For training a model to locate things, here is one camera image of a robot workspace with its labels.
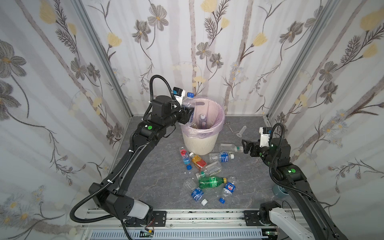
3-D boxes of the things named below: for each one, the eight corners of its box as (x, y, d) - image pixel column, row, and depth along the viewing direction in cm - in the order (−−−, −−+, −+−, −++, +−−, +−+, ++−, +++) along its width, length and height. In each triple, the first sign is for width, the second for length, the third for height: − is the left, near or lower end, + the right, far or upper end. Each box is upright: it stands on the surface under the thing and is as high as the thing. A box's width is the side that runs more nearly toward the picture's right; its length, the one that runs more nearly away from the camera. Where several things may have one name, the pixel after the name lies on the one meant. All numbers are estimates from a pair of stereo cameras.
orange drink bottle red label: (201, 172, 91) (201, 169, 88) (187, 158, 98) (187, 154, 94) (207, 167, 94) (207, 164, 90) (193, 153, 100) (193, 150, 96)
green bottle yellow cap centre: (198, 188, 86) (199, 185, 81) (198, 179, 90) (198, 175, 85) (225, 188, 86) (227, 185, 82) (224, 179, 90) (226, 175, 85)
